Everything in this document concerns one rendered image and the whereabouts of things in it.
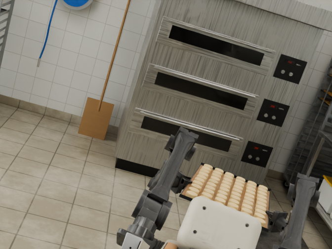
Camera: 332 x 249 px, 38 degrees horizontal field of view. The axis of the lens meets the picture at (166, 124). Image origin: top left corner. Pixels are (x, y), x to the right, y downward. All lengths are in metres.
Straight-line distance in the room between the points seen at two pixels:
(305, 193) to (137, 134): 3.08
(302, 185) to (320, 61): 4.18
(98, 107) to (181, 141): 3.67
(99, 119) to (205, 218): 4.09
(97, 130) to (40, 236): 2.17
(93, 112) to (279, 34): 2.15
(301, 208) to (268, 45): 3.04
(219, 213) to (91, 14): 4.27
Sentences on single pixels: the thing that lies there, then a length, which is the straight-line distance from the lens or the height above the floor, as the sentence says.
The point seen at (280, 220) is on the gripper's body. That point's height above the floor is 1.02.
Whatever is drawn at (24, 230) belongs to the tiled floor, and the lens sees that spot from 3.49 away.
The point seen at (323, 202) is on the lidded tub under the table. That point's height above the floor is 0.28.
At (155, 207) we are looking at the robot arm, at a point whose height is 1.20.
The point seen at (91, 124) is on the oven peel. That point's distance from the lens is 5.37.
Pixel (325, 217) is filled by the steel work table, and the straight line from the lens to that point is 4.88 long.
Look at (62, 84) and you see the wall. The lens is 5.59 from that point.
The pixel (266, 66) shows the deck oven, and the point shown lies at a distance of 4.56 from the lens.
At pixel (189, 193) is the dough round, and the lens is 2.11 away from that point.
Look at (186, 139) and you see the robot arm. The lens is 1.72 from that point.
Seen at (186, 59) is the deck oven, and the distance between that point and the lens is 4.45.
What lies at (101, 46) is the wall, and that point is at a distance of 5.46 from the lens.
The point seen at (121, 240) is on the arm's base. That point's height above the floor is 1.11.
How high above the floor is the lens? 1.85
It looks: 16 degrees down
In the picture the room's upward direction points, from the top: 18 degrees clockwise
